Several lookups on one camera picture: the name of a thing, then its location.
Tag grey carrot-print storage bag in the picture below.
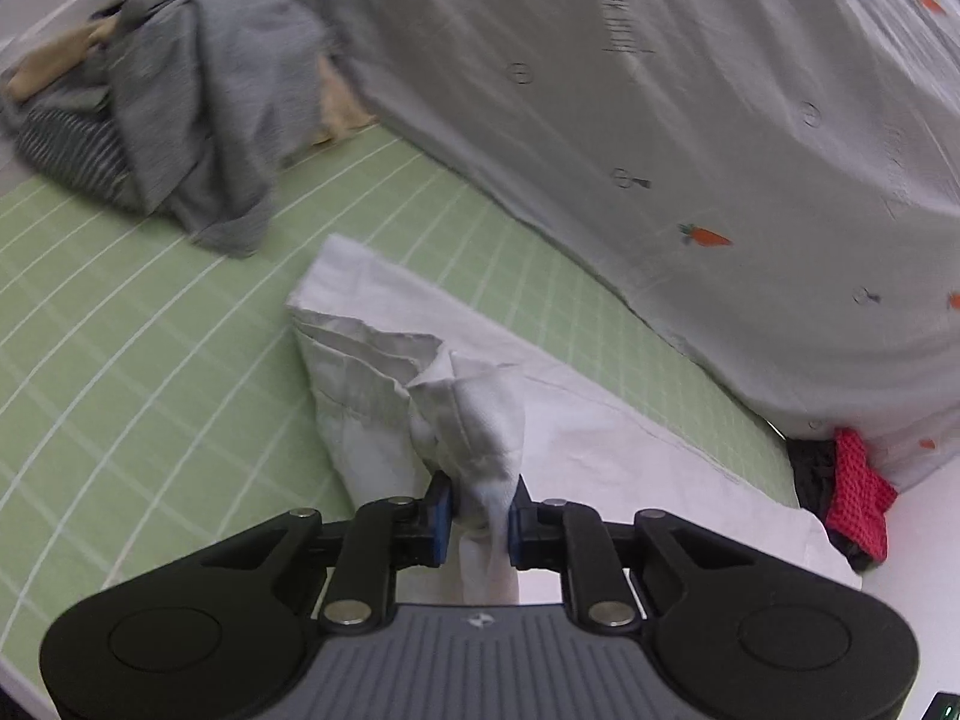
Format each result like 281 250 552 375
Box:
309 0 958 488

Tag white t-shirt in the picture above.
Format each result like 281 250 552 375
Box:
286 236 856 606

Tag red knitted garment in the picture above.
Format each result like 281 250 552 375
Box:
825 427 898 572

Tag green grid-pattern mat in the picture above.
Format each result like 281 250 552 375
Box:
2 127 794 717

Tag grey jersey garment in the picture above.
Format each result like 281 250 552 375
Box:
2 0 343 257

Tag dark plaid shirt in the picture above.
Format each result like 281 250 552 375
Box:
14 107 140 210

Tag beige garment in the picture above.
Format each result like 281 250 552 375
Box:
5 15 376 146

